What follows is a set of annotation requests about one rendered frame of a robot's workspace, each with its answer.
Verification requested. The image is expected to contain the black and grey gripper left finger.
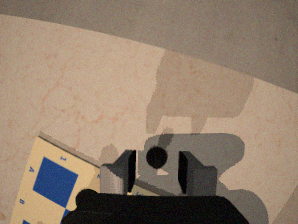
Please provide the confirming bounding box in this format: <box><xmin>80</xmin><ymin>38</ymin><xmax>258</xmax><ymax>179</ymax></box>
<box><xmin>100</xmin><ymin>150</ymin><xmax>136</xmax><ymax>195</ymax></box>

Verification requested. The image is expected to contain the blue and cream chessboard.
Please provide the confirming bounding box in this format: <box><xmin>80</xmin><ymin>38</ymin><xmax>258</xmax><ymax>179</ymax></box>
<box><xmin>10</xmin><ymin>136</ymin><xmax>100</xmax><ymax>224</ymax></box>

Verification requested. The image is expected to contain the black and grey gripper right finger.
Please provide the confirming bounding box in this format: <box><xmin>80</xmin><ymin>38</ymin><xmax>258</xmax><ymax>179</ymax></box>
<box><xmin>178</xmin><ymin>151</ymin><xmax>218</xmax><ymax>196</ymax></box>

